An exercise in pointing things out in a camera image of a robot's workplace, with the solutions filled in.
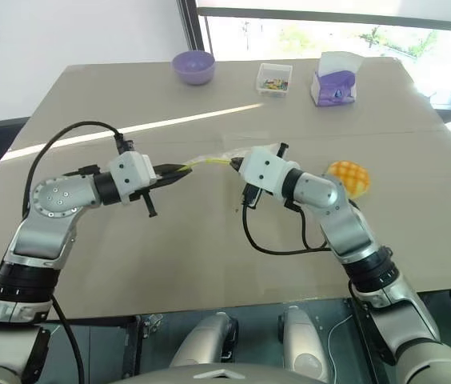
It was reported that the silver robot torso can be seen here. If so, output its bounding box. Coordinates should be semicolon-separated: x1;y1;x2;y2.
109;362;330;384

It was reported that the silver robot leg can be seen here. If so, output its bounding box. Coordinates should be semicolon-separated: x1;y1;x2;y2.
277;306;327;374
169;311;239;368

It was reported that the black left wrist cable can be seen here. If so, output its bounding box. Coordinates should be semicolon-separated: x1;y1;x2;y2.
21;121;135;219

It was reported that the black table leg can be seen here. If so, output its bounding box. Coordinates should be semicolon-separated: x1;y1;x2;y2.
344;298;382;384

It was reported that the clear box of coloured pins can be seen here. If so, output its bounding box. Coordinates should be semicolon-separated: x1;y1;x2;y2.
254;62;293;98

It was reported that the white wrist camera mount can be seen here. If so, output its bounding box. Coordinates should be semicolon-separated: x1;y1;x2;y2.
236;146;301;199
107;150;158;207

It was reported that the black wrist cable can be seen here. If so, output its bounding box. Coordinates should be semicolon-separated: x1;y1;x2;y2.
21;121;135;219
242;198;333;255

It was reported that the silver right robot leg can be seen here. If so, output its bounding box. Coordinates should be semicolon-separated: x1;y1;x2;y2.
277;306;327;374

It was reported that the orange melon bread snack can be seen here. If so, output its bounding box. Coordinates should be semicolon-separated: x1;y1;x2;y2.
326;159;371;201

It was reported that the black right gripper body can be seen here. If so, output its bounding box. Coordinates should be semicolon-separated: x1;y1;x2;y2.
242;182;263;210

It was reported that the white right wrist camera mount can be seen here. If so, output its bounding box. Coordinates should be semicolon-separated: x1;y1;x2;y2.
236;146;301;199

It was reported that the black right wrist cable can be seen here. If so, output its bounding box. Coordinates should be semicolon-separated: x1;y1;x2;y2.
242;198;333;255

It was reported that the black left shoulder cable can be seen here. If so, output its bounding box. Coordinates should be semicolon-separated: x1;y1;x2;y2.
50;294;87;384

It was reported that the metal table bracket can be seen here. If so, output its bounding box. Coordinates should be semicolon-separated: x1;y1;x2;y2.
140;314;163;341

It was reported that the purple plastic bowl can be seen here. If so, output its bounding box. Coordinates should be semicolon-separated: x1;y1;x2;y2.
171;50;216;86

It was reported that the thin white floor cable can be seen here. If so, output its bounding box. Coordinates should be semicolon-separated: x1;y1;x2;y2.
326;315;355;363

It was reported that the silver left robot leg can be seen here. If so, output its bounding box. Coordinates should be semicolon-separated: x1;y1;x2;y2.
169;311;239;368

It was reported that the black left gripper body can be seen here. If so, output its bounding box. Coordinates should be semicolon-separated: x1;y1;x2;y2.
128;163;166;219

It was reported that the clear plastic zip bag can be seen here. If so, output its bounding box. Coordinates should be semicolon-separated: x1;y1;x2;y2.
181;134;286;173

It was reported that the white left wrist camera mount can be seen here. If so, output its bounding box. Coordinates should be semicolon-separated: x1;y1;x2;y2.
107;150;158;207

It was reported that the purple white tissue box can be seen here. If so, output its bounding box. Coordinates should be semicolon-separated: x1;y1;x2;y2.
310;50;362;108

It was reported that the dark window frame post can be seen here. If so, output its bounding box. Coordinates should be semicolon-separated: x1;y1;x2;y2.
176;0;217;63

